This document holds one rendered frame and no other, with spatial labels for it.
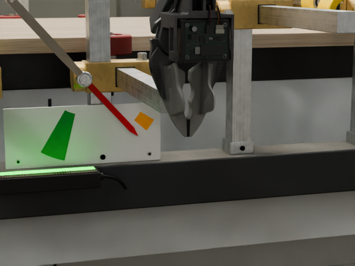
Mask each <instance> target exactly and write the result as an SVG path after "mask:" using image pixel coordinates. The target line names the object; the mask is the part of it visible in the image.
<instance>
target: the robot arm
mask: <svg viewBox="0 0 355 266"><path fill-rule="evenodd" d="M216 9H217V10H216ZM150 28H151V33H153V34H155V39H150V46H151V48H150V54H149V68H150V73H151V76H152V78H153V81H154V83H155V85H156V88H157V90H158V92H159V95H160V97H161V98H162V101H163V103H164V105H165V108H166V110H167V112H168V114H169V116H170V118H171V120H172V122H173V124H174V125H175V126H176V128H177V129H178V131H179V132H180V133H181V134H182V135H183V136H184V137H192V136H193V135H194V133H195V132H196V131H197V129H198V128H199V127H200V125H201V123H202V121H203V119H204V117H205V114H206V113H208V112H211V111H213V110H214V108H215V104H216V96H215V94H214V91H213V87H214V85H215V83H216V81H217V79H218V77H219V75H220V73H221V71H222V68H223V62H227V61H228V60H233V51H234V14H228V13H220V11H219V8H218V6H217V5H216V0H158V2H157V4H156V6H155V8H154V10H153V12H152V14H151V15H150ZM173 62H177V63H191V62H199V63H198V64H196V65H195V66H194V67H192V68H191V69H190V70H189V71H188V81H189V83H190V86H191V94H190V97H189V99H188V104H189V112H188V115H187V117H185V114H184V112H185V100H184V94H183V92H182V88H183V85H184V84H185V72H184V71H183V70H181V69H180V68H179V67H178V64H177V63H173Z"/></svg>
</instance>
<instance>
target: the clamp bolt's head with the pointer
mask: <svg viewBox="0 0 355 266"><path fill-rule="evenodd" d="M79 82H80V84H82V85H86V86H87V85H88V84H89V83H90V82H91V80H90V75H88V74H86V73H84V74H82V75H81V76H80V77H79ZM88 88H89V89H90V90H91V91H92V92H93V94H94V95H95V96H96V97H97V98H98V99H99V100H100V101H101V102H102V103H103V104H104V105H105V106H106V107H107V108H108V109H109V110H110V111H111V112H112V113H113V115H114V116H115V117H116V118H117V119H118V120H119V121H120V122H121V123H122V124H123V125H124V126H125V127H126V128H127V129H128V130H129V131H130V132H132V133H133V134H135V135H137V136H138V134H137V132H136V130H135V128H134V127H133V126H132V125H131V124H130V123H129V122H128V120H127V119H126V118H125V117H124V116H123V115H122V114H121V113H120V112H119V111H118V110H117V109H116V108H115V107H114V106H113V105H112V104H111V103H110V101H109V100H108V99H107V98H106V97H105V96H104V95H103V94H102V93H101V92H100V91H99V90H98V89H97V88H96V87H95V86H94V85H93V84H91V85H90V86H88Z"/></svg>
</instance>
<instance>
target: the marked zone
mask: <svg viewBox="0 0 355 266"><path fill-rule="evenodd" d="M74 117H75V113H70V112H68V111H66V110H65V111H64V113H63V114H62V116H61V118H60V120H59V121H58V123H57V125H56V127H55V128H54V130H53V132H52V134H51V135H50V137H49V139H48V141H47V142H46V144H45V145H44V147H43V149H42V151H41V153H43V154H45V155H47V156H50V157H53V158H56V159H60V160H65V157H66V153H67V148H68V143H69V139H70V135H71V130H72V125H73V121H74Z"/></svg>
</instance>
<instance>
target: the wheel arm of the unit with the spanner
mask: <svg viewBox="0 0 355 266"><path fill-rule="evenodd" d="M116 80H117V86H118V87H119V88H121V89H122V90H124V91H126V92H127V93H129V94H130V95H132V96H133V97H135V98H136V99H138V100H140V101H141V102H143V103H145V104H146V105H148V106H149V107H151V108H153V109H154V110H156V111H157V112H159V113H168V112H167V110H166V108H165V105H164V103H163V101H162V98H161V97H160V95H159V92H158V90H157V88H156V85H155V83H154V81H153V78H152V76H150V75H148V74H146V73H144V72H142V71H140V70H138V69H135V68H117V69H116Z"/></svg>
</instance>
